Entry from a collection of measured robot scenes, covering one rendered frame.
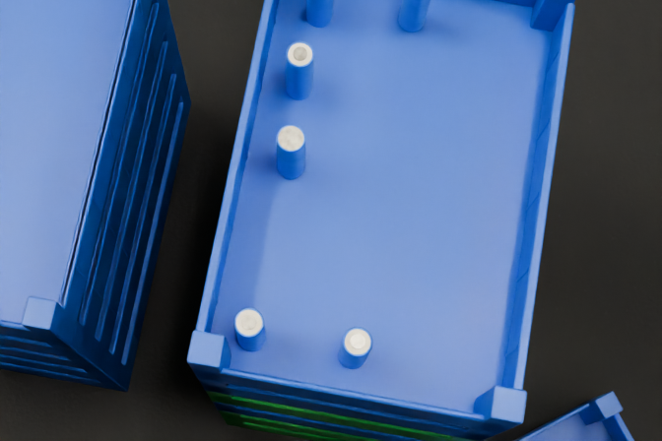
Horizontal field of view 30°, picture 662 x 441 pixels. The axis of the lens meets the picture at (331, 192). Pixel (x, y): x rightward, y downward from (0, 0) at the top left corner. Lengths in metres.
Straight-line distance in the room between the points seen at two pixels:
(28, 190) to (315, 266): 0.24
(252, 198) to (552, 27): 0.24
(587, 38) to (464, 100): 0.49
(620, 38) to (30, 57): 0.65
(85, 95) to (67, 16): 0.07
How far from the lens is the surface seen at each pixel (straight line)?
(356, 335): 0.74
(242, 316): 0.75
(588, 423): 1.22
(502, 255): 0.83
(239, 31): 1.30
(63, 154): 0.93
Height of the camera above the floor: 1.20
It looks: 75 degrees down
